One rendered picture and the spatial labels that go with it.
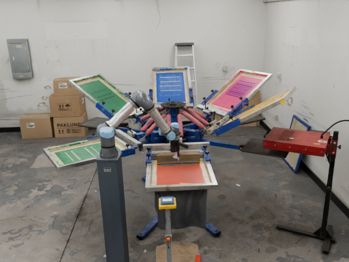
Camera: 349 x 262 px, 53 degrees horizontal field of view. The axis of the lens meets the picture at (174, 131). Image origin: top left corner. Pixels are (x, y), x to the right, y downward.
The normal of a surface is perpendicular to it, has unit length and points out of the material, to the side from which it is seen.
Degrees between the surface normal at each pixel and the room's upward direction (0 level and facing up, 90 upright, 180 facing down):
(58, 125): 89
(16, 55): 90
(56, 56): 90
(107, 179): 90
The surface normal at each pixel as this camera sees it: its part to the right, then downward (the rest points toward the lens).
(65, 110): -0.03, 0.33
